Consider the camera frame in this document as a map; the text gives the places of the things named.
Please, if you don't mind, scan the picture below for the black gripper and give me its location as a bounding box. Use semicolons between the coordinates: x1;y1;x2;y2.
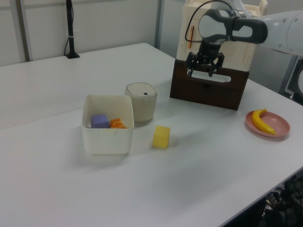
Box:
185;41;224;78

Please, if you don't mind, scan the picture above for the wooden drawer with white handle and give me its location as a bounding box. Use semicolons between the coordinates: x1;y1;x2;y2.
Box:
172;61;250;90

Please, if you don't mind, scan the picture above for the cream plastic storage box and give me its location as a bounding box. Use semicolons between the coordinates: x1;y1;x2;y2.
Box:
176;0;268;73

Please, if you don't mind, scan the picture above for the dark wood cabinet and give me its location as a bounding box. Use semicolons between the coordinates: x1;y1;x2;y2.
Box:
169;59;251;112

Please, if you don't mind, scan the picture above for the small beige lidded trash can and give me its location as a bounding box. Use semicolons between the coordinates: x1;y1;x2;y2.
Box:
125;82;158;123

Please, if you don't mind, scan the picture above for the yellow toy banana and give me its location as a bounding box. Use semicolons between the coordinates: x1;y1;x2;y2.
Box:
251;108;276;136

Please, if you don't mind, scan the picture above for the yellow foam block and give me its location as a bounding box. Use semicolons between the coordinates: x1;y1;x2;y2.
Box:
152;125;171;150

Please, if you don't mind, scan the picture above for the pink plate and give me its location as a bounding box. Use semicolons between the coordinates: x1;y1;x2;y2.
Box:
245;111;291;141

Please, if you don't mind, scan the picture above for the grey framed white device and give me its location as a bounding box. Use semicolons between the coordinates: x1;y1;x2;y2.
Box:
285;56;303;105

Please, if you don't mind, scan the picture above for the orange toy piece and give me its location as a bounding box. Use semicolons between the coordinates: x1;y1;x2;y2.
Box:
109;118;127;130

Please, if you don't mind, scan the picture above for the purple foam block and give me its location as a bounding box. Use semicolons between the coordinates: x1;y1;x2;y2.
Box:
90;114;110;129

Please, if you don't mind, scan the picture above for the white square plastic bin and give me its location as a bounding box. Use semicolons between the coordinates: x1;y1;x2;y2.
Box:
81;94;135;157

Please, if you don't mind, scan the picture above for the black chair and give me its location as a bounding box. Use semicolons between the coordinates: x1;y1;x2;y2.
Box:
260;170;303;227

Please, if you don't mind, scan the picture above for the orange storage box door handle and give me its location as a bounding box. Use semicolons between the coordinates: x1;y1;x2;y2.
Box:
187;26;195;50

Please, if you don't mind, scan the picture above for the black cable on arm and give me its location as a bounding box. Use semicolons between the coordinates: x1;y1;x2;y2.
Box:
184;0;235;44

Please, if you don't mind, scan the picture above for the black camera stand pole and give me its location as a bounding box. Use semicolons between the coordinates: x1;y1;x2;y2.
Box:
64;0;80;59

